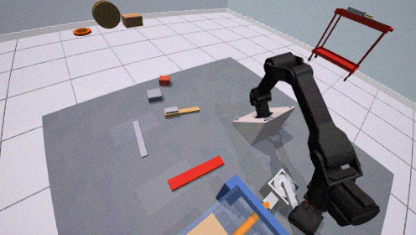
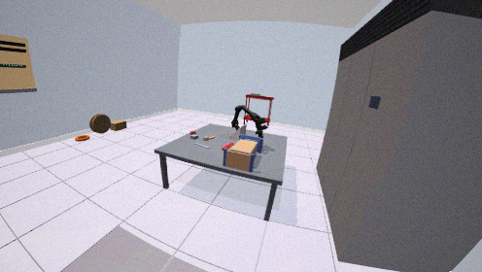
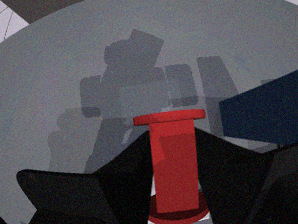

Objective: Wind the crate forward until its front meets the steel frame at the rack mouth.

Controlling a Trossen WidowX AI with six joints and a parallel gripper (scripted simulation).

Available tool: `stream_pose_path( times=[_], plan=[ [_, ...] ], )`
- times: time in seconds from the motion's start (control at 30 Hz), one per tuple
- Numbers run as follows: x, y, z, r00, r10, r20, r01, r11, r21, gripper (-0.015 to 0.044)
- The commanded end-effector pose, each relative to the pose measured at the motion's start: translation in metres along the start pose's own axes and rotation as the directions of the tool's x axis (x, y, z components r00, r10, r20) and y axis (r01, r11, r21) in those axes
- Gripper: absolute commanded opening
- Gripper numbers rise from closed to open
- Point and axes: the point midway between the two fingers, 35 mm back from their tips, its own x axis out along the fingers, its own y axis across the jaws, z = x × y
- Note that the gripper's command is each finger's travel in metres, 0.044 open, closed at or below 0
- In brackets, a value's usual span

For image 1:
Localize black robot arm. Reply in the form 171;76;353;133
249;52;381;227

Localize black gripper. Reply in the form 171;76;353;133
289;180;330;235

